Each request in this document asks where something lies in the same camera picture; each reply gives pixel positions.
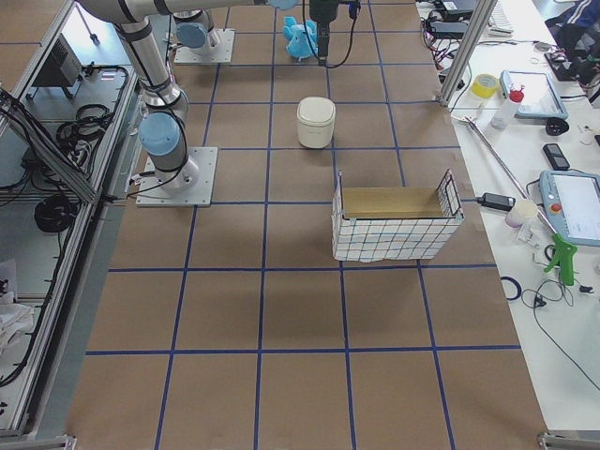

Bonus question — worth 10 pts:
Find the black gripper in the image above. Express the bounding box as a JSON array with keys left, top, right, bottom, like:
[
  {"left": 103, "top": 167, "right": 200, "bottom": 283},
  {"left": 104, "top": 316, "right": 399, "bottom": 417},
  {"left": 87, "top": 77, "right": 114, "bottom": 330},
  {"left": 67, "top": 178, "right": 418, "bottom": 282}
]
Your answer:
[{"left": 309, "top": 0, "right": 338, "bottom": 66}]

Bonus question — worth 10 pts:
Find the white trash can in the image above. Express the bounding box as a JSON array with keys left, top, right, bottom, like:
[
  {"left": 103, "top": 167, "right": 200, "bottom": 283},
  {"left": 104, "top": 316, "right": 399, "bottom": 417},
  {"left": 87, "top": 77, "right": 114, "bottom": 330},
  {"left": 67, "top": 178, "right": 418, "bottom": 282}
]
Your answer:
[{"left": 296, "top": 97, "right": 336, "bottom": 149}]

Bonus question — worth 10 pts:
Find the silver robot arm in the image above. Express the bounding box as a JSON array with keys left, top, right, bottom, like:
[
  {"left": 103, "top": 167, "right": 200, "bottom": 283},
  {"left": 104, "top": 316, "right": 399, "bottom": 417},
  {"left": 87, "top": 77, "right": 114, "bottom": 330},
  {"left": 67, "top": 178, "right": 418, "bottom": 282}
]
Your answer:
[
  {"left": 80, "top": 1, "right": 294, "bottom": 189},
  {"left": 173, "top": 1, "right": 343, "bottom": 67}
]

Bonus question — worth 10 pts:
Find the blue teddy bear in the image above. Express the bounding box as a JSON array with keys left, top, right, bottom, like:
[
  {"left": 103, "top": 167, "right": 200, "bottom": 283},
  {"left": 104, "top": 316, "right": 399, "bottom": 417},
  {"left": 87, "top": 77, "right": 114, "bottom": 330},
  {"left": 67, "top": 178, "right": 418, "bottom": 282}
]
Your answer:
[{"left": 282, "top": 16, "right": 318, "bottom": 61}]

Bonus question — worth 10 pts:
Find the yellow tape roll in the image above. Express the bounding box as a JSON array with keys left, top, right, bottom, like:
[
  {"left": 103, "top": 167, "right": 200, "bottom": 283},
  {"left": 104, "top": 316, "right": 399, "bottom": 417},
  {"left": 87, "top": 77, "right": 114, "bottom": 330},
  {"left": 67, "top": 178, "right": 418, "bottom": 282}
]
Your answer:
[{"left": 471, "top": 73, "right": 500, "bottom": 98}]

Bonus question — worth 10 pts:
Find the white squeeze bottle red cap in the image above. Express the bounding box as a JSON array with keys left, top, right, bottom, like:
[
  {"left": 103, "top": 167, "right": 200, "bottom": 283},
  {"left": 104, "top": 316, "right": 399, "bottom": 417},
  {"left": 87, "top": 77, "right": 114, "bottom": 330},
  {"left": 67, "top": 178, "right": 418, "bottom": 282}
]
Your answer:
[{"left": 490, "top": 85, "right": 524, "bottom": 130}]

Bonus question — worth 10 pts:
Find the white grid-pattern box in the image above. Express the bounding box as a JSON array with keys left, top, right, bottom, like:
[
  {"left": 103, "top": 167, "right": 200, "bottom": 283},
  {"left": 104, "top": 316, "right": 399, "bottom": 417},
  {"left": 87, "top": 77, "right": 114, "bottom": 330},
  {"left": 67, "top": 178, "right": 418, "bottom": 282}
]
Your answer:
[{"left": 332, "top": 171, "right": 464, "bottom": 263}]

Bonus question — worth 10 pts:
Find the teach pendant far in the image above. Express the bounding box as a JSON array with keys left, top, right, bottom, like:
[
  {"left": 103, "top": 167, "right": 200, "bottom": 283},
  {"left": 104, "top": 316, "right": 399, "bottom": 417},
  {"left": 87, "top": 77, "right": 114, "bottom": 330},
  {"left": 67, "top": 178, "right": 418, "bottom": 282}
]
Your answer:
[{"left": 500, "top": 70, "right": 568, "bottom": 119}]

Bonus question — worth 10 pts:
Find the teach pendant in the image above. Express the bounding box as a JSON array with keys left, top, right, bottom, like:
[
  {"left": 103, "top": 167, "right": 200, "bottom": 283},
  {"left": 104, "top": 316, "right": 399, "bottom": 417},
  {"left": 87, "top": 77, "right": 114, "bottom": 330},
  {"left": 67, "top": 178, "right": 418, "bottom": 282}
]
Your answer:
[
  {"left": 500, "top": 70, "right": 568, "bottom": 119},
  {"left": 539, "top": 171, "right": 599, "bottom": 247}
]

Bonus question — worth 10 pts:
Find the black power adapter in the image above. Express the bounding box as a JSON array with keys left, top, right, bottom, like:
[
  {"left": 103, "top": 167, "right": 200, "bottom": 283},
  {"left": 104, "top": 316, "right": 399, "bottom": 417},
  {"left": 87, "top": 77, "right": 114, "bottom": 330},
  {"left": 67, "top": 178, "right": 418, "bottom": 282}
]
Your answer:
[{"left": 476, "top": 192, "right": 516, "bottom": 212}]

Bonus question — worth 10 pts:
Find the grey control box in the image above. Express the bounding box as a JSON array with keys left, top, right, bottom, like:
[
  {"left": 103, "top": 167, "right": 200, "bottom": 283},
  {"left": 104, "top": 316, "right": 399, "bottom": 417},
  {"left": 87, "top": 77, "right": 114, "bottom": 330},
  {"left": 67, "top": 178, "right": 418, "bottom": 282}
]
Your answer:
[{"left": 26, "top": 33, "right": 83, "bottom": 99}]

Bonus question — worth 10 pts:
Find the white paper cup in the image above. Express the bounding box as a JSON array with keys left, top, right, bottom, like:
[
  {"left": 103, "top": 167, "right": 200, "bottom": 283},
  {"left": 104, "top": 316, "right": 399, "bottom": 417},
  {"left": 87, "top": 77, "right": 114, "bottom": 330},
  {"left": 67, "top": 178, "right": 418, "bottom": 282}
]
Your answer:
[{"left": 504, "top": 199, "right": 538, "bottom": 228}]

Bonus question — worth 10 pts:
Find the teach pendant near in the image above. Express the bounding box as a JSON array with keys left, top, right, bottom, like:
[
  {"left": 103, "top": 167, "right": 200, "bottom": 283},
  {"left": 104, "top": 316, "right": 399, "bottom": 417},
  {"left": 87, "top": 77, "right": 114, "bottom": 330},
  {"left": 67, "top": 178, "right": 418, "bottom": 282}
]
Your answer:
[{"left": 539, "top": 171, "right": 599, "bottom": 247}]

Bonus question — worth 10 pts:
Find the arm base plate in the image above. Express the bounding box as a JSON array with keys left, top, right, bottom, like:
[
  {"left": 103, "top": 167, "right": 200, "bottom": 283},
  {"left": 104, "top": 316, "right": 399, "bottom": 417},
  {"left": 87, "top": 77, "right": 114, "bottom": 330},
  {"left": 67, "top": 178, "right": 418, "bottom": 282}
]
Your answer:
[
  {"left": 136, "top": 147, "right": 218, "bottom": 207},
  {"left": 174, "top": 28, "right": 235, "bottom": 66}
]

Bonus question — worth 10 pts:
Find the aluminium frame post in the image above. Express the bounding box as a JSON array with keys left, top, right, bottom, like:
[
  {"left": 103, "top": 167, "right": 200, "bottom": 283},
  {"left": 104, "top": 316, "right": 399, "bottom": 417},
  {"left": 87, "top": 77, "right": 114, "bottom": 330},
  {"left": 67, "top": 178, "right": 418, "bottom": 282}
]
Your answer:
[{"left": 438, "top": 0, "right": 497, "bottom": 106}]

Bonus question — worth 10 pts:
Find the green handled grabber tool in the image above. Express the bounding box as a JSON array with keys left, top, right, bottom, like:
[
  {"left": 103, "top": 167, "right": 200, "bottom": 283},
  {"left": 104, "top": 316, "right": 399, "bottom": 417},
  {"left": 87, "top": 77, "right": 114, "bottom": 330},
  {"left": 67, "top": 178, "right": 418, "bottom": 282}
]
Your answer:
[{"left": 459, "top": 116, "right": 578, "bottom": 286}]

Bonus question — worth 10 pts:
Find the blue tape ring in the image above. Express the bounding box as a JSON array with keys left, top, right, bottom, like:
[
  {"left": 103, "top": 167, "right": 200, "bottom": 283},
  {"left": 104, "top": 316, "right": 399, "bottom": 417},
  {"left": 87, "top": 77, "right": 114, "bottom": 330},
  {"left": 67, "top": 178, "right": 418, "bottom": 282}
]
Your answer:
[{"left": 500, "top": 276, "right": 522, "bottom": 302}]

